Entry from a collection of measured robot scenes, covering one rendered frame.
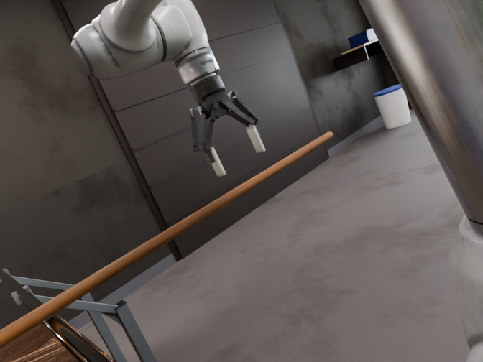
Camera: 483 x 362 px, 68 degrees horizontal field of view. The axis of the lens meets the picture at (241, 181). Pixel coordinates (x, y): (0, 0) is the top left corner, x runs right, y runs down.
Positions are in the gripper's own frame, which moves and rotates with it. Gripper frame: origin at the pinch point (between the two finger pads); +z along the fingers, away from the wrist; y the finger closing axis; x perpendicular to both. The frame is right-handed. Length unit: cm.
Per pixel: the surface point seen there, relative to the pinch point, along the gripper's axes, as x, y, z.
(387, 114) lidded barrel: 271, 515, 105
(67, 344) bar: 0, -50, 12
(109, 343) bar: 106, -35, 60
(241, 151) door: 313, 233, 42
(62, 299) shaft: 14.8, -46.0, 8.9
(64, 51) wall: 306, 81, -134
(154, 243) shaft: 15.8, -23.3, 9.7
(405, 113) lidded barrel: 248, 532, 115
